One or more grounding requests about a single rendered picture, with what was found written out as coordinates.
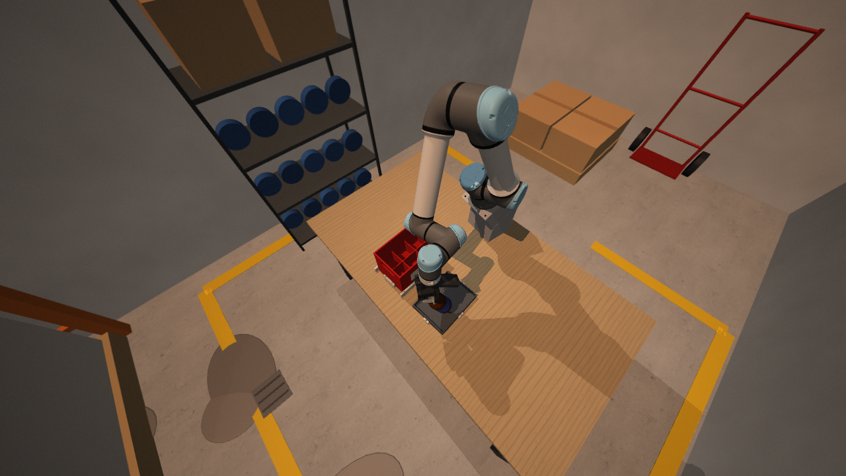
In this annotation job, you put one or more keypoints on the red plastic crate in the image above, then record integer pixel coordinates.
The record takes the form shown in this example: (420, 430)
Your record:
(397, 259)

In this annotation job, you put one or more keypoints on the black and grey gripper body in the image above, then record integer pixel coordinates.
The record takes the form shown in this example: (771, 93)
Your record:
(425, 291)

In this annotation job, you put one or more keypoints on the brown bottle with blue label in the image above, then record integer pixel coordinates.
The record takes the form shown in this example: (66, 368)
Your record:
(443, 306)

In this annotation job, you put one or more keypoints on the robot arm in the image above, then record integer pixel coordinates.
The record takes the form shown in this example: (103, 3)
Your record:
(488, 115)

